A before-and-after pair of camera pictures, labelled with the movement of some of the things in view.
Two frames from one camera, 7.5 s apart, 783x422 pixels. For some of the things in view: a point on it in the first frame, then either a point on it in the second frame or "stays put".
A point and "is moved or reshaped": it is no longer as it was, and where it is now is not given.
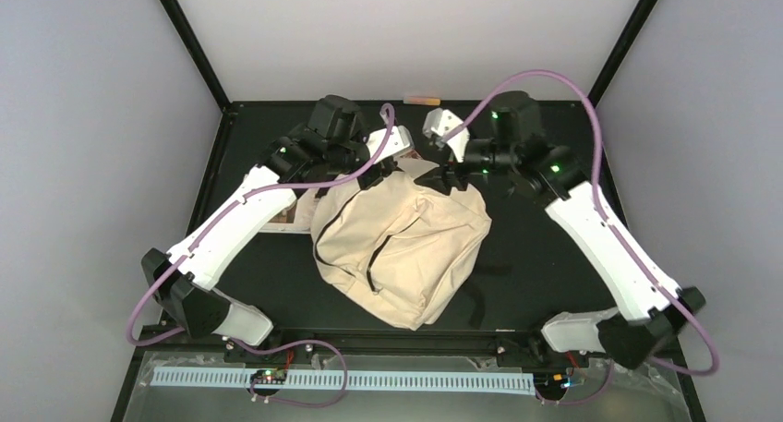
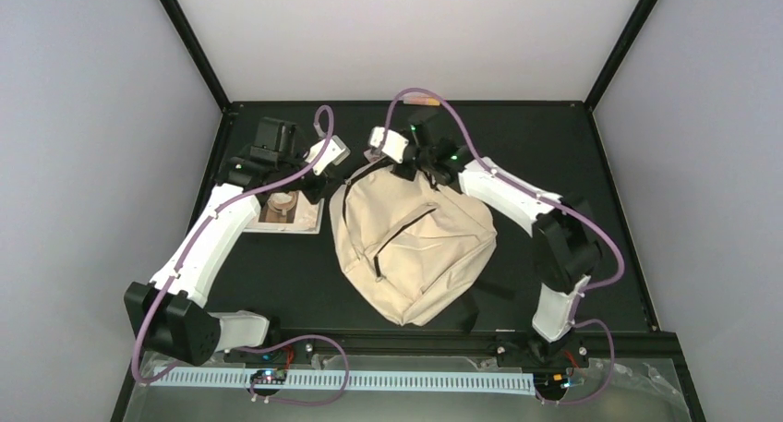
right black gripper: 439,178 -> 407,174
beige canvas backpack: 404,248 is moved or reshaped
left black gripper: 365,181 -> 327,177
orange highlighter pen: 417,100 stays put
